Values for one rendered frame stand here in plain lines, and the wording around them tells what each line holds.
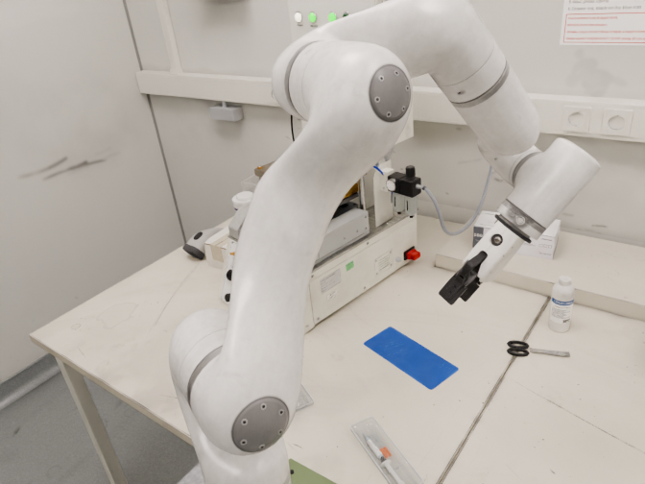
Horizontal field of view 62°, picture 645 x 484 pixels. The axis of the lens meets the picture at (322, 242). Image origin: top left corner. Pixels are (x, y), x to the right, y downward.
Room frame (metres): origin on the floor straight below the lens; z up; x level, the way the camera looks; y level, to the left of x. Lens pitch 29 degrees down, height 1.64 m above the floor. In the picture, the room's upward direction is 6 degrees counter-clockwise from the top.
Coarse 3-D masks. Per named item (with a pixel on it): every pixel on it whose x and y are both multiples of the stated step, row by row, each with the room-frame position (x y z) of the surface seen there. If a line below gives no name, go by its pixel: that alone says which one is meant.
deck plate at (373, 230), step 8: (368, 208) 1.47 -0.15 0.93; (400, 216) 1.39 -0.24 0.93; (384, 224) 1.36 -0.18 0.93; (392, 224) 1.36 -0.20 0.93; (376, 232) 1.31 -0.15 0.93; (360, 240) 1.28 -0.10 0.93; (352, 248) 1.25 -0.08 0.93; (336, 256) 1.21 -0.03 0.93; (320, 264) 1.17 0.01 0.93; (312, 272) 1.15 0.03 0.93
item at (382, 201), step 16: (288, 0) 1.60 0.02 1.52; (304, 0) 1.54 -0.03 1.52; (320, 0) 1.50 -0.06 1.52; (336, 0) 1.46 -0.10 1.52; (352, 0) 1.41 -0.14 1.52; (368, 0) 1.37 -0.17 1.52; (384, 0) 1.37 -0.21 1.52; (304, 16) 1.55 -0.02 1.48; (320, 16) 1.50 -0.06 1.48; (336, 16) 1.45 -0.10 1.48; (304, 32) 1.56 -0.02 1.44; (368, 176) 1.48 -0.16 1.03; (368, 192) 1.48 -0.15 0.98; (384, 192) 1.37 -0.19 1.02; (384, 208) 1.37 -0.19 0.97
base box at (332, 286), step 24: (408, 216) 1.41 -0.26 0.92; (384, 240) 1.34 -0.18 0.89; (408, 240) 1.41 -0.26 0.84; (336, 264) 1.21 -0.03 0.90; (360, 264) 1.27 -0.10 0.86; (384, 264) 1.34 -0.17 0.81; (312, 288) 1.15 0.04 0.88; (336, 288) 1.20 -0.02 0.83; (360, 288) 1.26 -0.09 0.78; (312, 312) 1.15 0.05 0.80
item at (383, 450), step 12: (372, 420) 0.79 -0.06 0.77; (360, 432) 0.76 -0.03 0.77; (372, 432) 0.76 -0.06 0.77; (384, 432) 0.75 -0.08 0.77; (372, 444) 0.73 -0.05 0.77; (384, 444) 0.73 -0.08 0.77; (372, 456) 0.70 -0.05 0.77; (384, 456) 0.70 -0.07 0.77; (396, 456) 0.69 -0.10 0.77; (384, 468) 0.67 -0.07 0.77; (396, 468) 0.67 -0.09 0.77; (408, 468) 0.67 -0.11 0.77; (396, 480) 0.64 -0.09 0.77; (408, 480) 0.64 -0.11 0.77; (420, 480) 0.64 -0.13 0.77
